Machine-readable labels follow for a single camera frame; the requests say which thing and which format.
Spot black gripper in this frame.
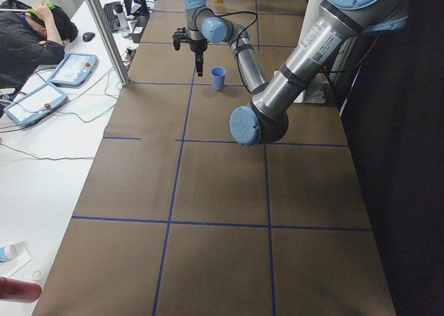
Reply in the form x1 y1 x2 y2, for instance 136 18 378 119
186 29 208 77

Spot blue ribbed cup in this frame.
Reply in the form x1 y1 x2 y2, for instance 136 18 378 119
210 67 226 91

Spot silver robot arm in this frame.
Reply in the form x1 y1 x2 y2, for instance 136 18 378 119
174 0 409 146

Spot black keyboard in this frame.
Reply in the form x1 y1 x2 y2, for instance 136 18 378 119
103 1 121 33

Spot black computer mouse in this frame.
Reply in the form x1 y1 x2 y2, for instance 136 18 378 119
82 32 95 42

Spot far teach pendant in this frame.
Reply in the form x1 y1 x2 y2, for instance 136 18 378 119
47 53 98 88

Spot teach pendant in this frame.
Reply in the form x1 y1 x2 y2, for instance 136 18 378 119
47 53 98 88
4 83 68 126

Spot person in black jacket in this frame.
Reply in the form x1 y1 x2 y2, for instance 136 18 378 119
1 0 78 92

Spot near teach pendant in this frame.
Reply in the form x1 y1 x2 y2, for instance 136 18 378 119
4 83 68 126

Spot white tube on table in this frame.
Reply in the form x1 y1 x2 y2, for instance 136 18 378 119
1 242 29 263

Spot red cylinder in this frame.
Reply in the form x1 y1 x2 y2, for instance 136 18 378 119
1 277 42 303

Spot white pedestal column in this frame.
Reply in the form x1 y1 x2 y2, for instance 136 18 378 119
294 0 328 104

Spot aluminium frame post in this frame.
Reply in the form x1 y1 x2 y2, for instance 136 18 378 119
86 0 130 87

